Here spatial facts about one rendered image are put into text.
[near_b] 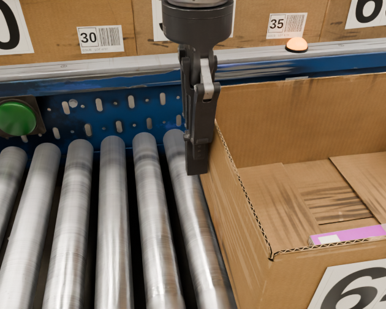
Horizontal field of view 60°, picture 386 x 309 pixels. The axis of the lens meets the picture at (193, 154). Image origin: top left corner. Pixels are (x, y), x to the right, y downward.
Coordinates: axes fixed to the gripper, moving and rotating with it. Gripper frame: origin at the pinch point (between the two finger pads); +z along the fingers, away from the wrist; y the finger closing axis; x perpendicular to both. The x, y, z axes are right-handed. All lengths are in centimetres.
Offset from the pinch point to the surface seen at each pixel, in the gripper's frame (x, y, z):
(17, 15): -25.9, -28.7, -11.9
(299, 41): 25.7, -24.5, -5.4
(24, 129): -28.8, -21.1, 6.3
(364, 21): 42, -29, -7
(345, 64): 36.4, -22.9, -0.3
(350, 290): 10.6, 22.4, 1.1
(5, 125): -31.8, -21.1, 5.2
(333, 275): 7.9, 22.4, -2.2
